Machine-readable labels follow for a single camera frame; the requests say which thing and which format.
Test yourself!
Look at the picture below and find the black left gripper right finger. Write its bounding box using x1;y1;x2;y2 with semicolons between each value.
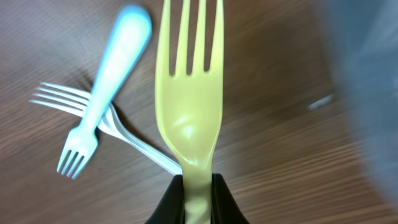
211;174;249;224

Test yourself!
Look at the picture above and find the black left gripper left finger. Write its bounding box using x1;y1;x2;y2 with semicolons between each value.
146;175;185;224

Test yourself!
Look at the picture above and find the yellow plastic fork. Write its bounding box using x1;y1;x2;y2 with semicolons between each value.
155;0;224;224

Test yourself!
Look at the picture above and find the clear white thin fork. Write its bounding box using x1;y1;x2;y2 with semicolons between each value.
30;82;182;175

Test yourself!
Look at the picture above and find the light blue plastic fork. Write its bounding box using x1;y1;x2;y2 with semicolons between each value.
57;5;152;179

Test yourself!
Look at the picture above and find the clear left plastic container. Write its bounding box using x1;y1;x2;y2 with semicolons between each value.
316;0;397;208

